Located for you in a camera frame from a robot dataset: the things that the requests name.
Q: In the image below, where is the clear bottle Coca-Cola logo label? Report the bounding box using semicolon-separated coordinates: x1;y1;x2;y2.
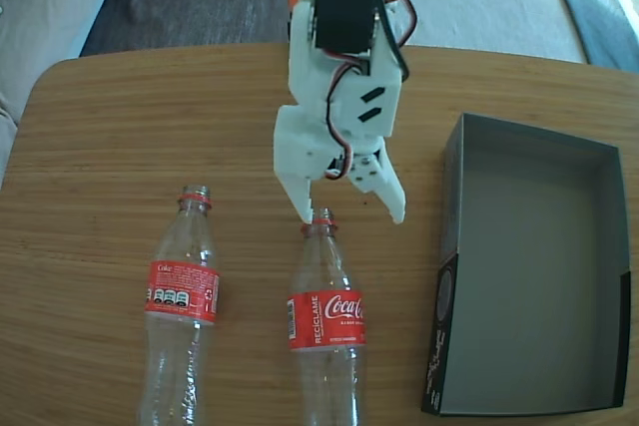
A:
286;207;368;426

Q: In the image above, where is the pale beige cushion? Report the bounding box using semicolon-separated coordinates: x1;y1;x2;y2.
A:
0;0;130;188

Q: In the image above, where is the grey cardboard box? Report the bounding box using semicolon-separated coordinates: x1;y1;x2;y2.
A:
420;112;631;418

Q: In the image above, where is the black camera cable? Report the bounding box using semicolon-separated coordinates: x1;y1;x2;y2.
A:
368;0;411;83

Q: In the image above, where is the clear bottle nutrition print label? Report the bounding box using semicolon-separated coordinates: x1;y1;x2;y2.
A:
138;184;221;426

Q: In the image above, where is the light blue blanket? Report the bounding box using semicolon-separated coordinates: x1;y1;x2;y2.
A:
541;0;639;73

